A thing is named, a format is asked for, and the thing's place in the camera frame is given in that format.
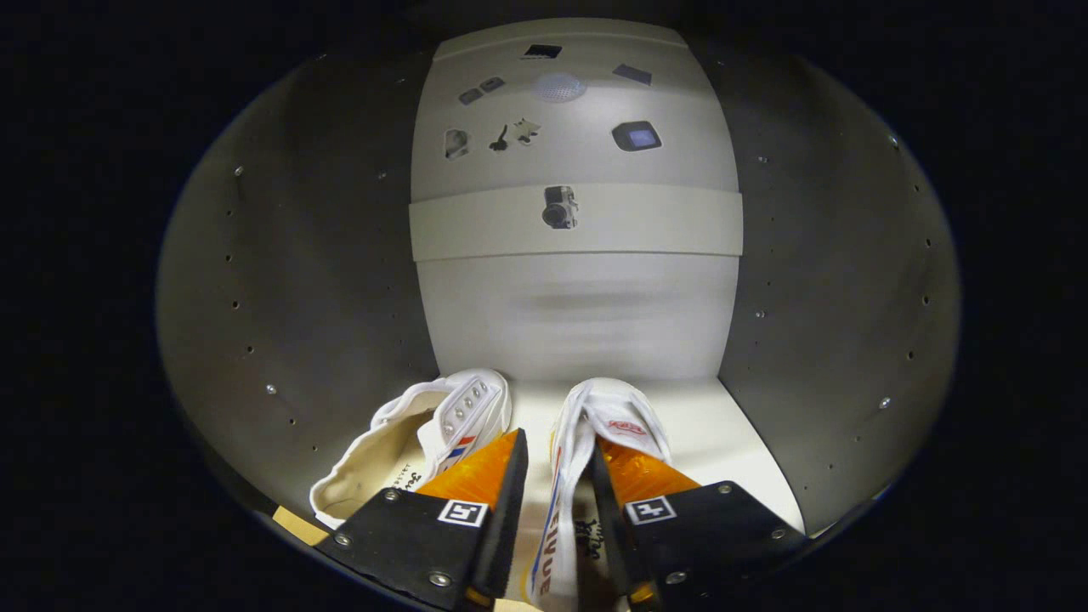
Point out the dark grey shoe cabinet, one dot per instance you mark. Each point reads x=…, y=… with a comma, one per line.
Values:
x=578, y=314

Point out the white canvas shoe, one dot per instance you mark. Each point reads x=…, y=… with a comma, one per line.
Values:
x=612, y=408
x=382, y=459

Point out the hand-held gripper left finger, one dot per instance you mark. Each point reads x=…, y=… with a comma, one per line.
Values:
x=506, y=518

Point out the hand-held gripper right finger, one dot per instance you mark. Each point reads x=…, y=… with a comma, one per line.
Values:
x=612, y=527

